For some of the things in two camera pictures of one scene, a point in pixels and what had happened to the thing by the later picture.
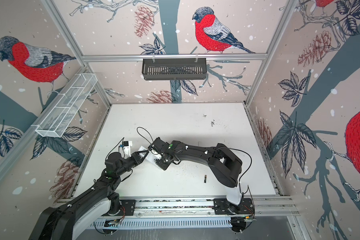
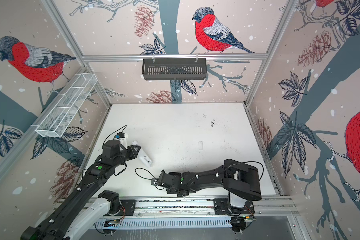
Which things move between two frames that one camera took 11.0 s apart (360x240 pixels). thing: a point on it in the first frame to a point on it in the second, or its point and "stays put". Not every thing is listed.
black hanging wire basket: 177,70 stays put
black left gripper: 137,158 to 134,154
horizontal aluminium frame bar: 139,57 stays put
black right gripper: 163,164 to 170,189
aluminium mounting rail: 203,206 stays put
